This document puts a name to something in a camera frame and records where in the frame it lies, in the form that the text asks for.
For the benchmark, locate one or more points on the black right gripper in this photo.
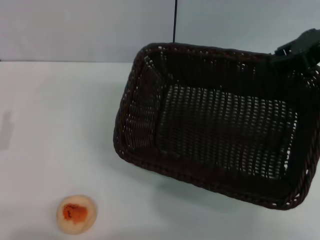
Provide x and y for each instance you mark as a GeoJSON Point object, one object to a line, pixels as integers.
{"type": "Point", "coordinates": [308, 47]}

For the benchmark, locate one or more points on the dark brown woven plastic basket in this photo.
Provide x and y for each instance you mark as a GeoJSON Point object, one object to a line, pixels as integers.
{"type": "Point", "coordinates": [215, 125]}

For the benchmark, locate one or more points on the round bun with orange filling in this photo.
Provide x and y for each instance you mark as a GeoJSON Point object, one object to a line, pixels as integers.
{"type": "Point", "coordinates": [76, 211]}

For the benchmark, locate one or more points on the thin dark wall seam strip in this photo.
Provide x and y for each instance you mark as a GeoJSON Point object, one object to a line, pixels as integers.
{"type": "Point", "coordinates": [174, 22]}

